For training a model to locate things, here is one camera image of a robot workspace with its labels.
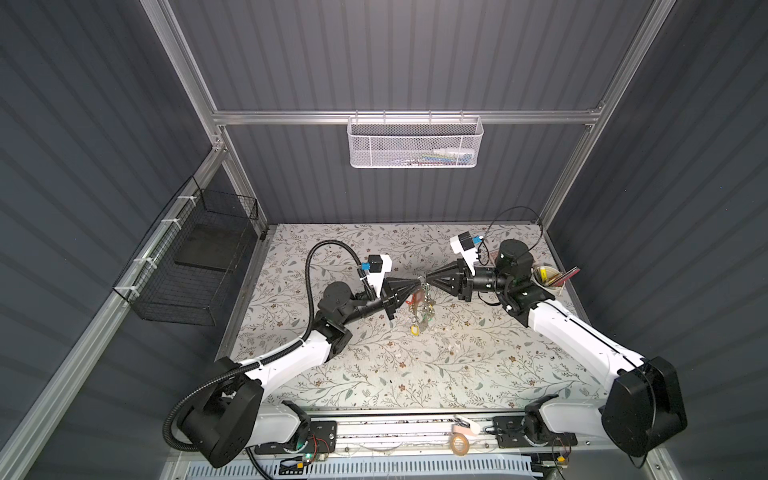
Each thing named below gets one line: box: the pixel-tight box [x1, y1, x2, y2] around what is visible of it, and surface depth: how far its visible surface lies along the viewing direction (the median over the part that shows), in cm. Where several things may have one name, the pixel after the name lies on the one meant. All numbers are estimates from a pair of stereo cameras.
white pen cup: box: [530, 265, 564, 297], surface depth 95 cm
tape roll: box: [451, 432, 470, 457], surface depth 74 cm
